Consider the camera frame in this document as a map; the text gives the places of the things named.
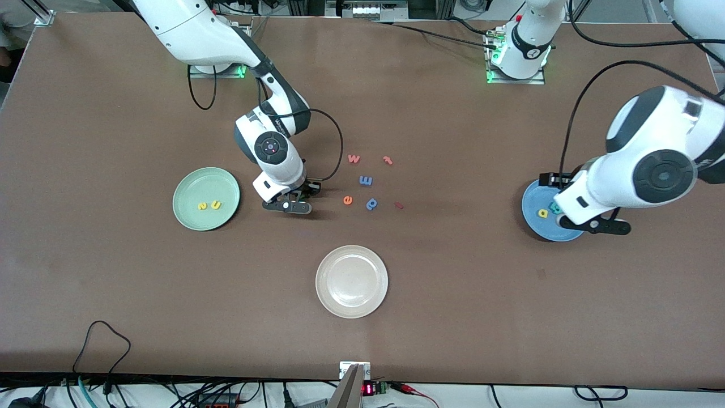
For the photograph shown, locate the short black table cable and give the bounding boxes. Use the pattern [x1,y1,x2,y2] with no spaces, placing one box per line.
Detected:
[447,16,498,37]

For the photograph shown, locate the blue plate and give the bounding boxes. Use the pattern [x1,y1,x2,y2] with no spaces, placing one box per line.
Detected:
[521,178,587,243]

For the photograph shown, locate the beige plate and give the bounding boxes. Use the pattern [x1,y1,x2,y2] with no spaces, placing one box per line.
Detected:
[315,245,389,319]

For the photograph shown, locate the black flat loop cable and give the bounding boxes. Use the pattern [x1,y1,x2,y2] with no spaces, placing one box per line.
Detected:
[573,385,628,402]

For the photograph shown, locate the metal table corner bracket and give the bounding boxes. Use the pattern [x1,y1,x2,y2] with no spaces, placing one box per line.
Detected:
[33,0,56,27]

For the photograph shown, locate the long black table cable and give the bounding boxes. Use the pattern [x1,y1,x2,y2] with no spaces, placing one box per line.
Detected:
[365,19,499,50]

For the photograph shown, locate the grey box with lights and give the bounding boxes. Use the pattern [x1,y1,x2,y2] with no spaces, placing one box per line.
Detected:
[326,0,408,20]

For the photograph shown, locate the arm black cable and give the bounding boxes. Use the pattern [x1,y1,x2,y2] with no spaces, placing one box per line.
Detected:
[558,0,725,182]
[187,65,344,182]

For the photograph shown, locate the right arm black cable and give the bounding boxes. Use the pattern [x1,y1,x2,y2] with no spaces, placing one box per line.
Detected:
[187,65,344,182]

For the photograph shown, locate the thin black looped cable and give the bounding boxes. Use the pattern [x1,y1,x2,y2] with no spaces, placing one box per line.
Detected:
[72,320,132,394]

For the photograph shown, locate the grey metal camera bracket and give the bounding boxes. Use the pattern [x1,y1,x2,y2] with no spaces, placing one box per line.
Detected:
[327,362,372,408]

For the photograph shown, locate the red clip wires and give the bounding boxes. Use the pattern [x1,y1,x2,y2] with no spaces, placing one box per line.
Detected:
[391,382,440,408]

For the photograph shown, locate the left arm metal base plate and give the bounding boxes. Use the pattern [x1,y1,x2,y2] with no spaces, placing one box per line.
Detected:
[484,28,545,86]

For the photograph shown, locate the light green plate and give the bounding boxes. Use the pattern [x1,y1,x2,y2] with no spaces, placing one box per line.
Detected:
[173,167,241,232]

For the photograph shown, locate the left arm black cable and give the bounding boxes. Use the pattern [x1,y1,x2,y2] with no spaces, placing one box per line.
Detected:
[558,0,725,182]

